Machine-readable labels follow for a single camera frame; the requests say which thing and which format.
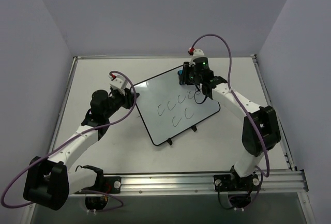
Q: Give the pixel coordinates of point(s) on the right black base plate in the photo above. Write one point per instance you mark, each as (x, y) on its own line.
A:
(230, 182)

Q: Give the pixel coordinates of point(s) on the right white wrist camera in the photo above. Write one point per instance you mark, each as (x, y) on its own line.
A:
(195, 53)

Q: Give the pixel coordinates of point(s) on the aluminium left side rail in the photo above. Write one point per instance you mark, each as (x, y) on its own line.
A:
(66, 95)

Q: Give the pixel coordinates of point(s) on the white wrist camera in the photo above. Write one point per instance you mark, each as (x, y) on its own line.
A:
(118, 81)
(195, 53)

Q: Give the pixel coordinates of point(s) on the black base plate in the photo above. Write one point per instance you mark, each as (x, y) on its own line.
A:
(230, 182)
(106, 184)

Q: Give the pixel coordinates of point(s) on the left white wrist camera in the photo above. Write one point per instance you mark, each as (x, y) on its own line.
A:
(118, 81)

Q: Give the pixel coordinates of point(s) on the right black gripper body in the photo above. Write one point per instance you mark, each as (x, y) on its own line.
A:
(185, 75)

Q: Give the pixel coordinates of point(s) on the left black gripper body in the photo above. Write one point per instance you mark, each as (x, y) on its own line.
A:
(130, 95)

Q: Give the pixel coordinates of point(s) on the right whiteboard foot clip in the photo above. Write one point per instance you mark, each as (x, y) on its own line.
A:
(194, 128)

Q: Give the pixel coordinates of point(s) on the white whiteboard black frame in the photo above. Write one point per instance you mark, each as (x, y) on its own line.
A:
(168, 108)

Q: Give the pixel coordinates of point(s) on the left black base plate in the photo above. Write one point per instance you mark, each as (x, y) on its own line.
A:
(106, 184)

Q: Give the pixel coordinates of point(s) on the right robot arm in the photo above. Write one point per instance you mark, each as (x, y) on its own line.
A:
(260, 125)

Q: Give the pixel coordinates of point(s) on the blue bone-shaped eraser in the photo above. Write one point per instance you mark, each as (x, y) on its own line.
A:
(180, 73)

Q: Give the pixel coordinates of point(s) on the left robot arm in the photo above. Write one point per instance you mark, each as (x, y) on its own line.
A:
(49, 181)

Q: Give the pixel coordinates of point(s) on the aluminium front rail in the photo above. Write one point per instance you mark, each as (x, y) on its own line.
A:
(203, 183)

